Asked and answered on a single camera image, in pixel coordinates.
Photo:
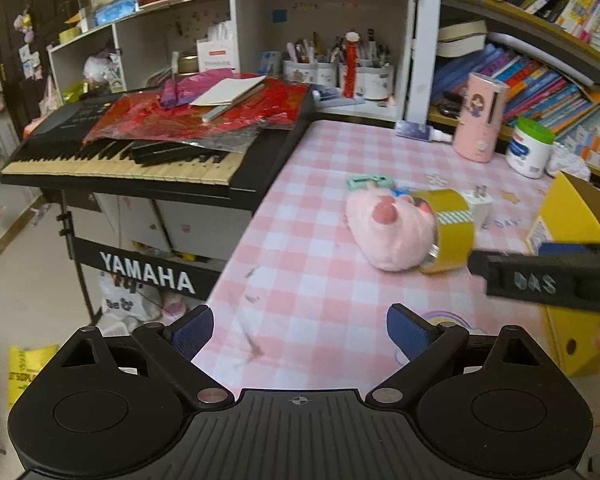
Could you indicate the wooden bookshelf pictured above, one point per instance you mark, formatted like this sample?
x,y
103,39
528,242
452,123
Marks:
x,y
530,25

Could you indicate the blue plastic container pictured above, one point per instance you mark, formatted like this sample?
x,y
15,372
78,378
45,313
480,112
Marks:
x,y
115,12

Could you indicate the red tube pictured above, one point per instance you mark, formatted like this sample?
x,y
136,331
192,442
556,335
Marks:
x,y
350,65

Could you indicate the round metal tin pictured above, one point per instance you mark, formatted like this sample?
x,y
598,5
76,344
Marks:
x,y
187,65

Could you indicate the mint green utility knife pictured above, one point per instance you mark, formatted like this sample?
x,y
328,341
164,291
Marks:
x,y
375,181

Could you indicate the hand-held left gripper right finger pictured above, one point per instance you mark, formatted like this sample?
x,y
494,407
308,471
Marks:
x,y
405,332

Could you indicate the stack of small boxes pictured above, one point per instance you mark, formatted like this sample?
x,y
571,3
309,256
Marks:
x,y
592,140

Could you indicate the pink plush toy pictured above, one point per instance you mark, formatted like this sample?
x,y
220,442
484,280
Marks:
x,y
380,240

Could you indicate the yellow cardboard box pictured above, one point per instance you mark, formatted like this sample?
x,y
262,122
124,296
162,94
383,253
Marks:
x,y
575,210

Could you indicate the white printed bag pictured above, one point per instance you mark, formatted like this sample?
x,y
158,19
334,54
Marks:
x,y
125,305

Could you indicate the black electronic keyboard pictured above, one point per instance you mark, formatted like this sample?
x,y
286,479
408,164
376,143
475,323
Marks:
x,y
60,120

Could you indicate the thick beige books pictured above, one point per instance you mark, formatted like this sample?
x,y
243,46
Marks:
x,y
462,37

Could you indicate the yellow tape roll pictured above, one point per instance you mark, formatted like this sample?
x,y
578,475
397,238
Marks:
x,y
452,240

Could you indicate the white charger plug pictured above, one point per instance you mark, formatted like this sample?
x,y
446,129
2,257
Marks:
x,y
480,210

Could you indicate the row of colourful books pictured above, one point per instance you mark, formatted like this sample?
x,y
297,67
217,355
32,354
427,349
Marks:
x,y
530,85

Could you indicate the black keyboard stand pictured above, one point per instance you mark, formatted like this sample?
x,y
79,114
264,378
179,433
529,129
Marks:
x,y
145,270

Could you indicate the white card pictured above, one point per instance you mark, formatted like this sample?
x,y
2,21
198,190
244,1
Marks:
x,y
227,91

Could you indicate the white pen holder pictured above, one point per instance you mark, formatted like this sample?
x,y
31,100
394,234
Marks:
x,y
367,82
305,74

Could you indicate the white paper bag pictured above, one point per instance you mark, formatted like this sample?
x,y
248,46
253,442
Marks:
x,y
220,57

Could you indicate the pink cylindrical device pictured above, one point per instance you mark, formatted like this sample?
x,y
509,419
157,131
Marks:
x,y
480,120

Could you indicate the white drawer unit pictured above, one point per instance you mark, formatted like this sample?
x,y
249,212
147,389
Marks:
x,y
205,225

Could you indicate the blue label glue bottle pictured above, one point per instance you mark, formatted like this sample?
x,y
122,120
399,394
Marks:
x,y
415,130

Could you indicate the crumpled white plastic bag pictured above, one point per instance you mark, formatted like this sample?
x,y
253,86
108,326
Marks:
x,y
570,162

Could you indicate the pink checkered tablecloth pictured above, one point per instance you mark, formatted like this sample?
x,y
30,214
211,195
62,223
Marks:
x,y
320,280

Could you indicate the magenta plastic bag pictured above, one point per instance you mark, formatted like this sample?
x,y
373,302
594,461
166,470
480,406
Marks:
x,y
180,90

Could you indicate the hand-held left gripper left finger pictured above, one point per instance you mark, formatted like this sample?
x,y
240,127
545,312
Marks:
x,y
195,332

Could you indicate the white jar green lid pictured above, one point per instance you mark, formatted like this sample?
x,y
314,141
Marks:
x,y
527,155

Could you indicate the yellow plastic bag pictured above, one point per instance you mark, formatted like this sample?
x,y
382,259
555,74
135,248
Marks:
x,y
27,370

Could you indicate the white shelf unit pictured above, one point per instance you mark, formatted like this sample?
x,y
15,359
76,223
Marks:
x,y
232,30

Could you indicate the red plastic bags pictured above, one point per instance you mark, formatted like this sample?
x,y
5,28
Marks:
x,y
145,120

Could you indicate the dark wooden cabinet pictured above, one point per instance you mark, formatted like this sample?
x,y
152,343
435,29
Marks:
x,y
10,60

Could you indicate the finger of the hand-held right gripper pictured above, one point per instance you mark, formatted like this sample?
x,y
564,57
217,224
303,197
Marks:
x,y
510,267

